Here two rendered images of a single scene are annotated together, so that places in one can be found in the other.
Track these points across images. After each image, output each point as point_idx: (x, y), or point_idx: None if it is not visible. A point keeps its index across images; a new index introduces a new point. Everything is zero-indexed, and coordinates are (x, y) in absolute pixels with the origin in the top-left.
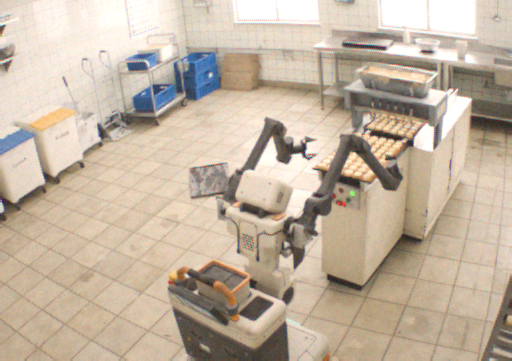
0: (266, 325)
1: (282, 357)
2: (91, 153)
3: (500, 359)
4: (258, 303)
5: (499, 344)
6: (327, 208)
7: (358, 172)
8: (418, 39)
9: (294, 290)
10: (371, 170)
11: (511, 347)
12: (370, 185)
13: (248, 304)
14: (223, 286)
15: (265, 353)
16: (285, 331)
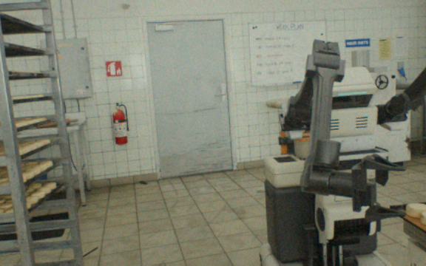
0: (265, 162)
1: (272, 226)
2: None
3: (56, 226)
4: (288, 160)
5: (61, 205)
6: (287, 109)
7: None
8: None
9: (325, 225)
10: None
11: (47, 205)
12: (421, 241)
13: (293, 159)
14: None
15: (265, 191)
16: (272, 198)
